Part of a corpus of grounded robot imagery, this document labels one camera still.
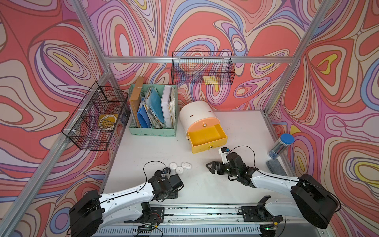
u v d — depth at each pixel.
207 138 0.90
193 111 0.91
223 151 0.78
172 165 0.89
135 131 1.02
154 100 0.92
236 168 0.67
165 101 0.91
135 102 0.82
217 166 0.76
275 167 0.87
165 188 0.60
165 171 0.91
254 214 0.72
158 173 0.86
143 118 0.93
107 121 0.70
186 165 0.89
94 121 0.78
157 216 0.72
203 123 0.86
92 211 0.41
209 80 0.91
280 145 0.83
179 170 0.88
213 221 0.73
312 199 0.43
